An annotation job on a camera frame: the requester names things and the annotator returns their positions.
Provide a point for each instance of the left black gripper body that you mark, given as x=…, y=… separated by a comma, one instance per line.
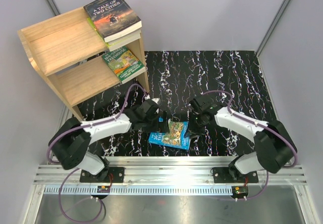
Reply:
x=151, y=123

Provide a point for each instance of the blue 26-Storey Treehouse book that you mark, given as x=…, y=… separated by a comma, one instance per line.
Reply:
x=174, y=138

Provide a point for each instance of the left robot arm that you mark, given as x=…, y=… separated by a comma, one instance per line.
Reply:
x=70, y=143

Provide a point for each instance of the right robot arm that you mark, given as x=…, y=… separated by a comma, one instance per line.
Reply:
x=273, y=146

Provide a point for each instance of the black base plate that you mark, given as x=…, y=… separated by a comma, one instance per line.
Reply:
x=226, y=175
x=114, y=174

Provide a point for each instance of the aluminium mounting rail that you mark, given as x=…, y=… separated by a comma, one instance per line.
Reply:
x=161, y=176

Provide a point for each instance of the black marble pattern mat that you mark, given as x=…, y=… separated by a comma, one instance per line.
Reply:
x=176, y=77

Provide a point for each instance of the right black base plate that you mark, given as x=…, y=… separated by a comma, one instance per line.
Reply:
x=226, y=175

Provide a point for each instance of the green 65-Storey Treehouse book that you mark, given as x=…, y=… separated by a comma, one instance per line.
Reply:
x=118, y=43

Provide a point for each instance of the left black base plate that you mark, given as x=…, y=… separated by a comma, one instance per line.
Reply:
x=114, y=174

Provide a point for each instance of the blue paperback book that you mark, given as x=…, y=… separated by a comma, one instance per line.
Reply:
x=110, y=42

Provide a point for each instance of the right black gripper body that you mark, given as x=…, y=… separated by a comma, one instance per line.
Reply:
x=195, y=120

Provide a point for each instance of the green 104-Storey Treehouse book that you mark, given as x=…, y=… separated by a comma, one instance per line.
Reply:
x=124, y=64

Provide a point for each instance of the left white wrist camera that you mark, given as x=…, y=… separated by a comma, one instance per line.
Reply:
x=156, y=100

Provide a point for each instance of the dark Tale of Two Cities book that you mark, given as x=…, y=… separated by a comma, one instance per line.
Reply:
x=102, y=8

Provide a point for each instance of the wooden two-tier shelf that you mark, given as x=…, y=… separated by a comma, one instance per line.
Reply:
x=63, y=51

